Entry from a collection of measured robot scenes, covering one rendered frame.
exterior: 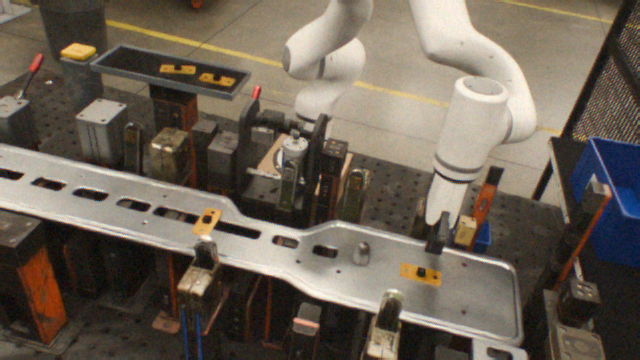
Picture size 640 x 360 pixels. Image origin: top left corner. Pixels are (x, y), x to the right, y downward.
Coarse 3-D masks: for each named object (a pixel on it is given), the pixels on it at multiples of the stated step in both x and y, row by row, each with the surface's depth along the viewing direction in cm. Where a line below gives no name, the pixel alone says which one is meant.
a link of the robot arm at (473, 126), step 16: (464, 80) 82; (480, 80) 82; (464, 96) 79; (480, 96) 78; (496, 96) 78; (448, 112) 83; (464, 112) 80; (480, 112) 79; (496, 112) 79; (448, 128) 84; (464, 128) 81; (480, 128) 81; (496, 128) 82; (448, 144) 85; (464, 144) 83; (480, 144) 83; (496, 144) 85; (448, 160) 86; (464, 160) 84; (480, 160) 85
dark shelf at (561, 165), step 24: (552, 144) 149; (576, 144) 150; (576, 264) 113; (600, 264) 111; (600, 288) 106; (624, 288) 106; (600, 312) 100; (624, 312) 101; (600, 336) 96; (624, 336) 96
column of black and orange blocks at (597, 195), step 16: (592, 192) 103; (608, 192) 103; (592, 208) 105; (576, 224) 108; (592, 224) 107; (560, 240) 115; (576, 240) 110; (560, 256) 114; (576, 256) 112; (544, 272) 120; (560, 272) 117; (544, 288) 120; (528, 304) 126
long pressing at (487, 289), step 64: (0, 192) 113; (64, 192) 115; (128, 192) 117; (192, 192) 119; (192, 256) 106; (256, 256) 106; (320, 256) 108; (384, 256) 110; (448, 256) 112; (448, 320) 99; (512, 320) 100
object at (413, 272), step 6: (402, 264) 108; (408, 264) 109; (402, 270) 107; (408, 270) 107; (414, 270) 107; (426, 270) 108; (432, 270) 108; (402, 276) 106; (408, 276) 106; (414, 276) 106; (420, 276) 106; (426, 276) 106; (432, 276) 107; (438, 276) 107; (426, 282) 105; (432, 282) 105; (438, 282) 106
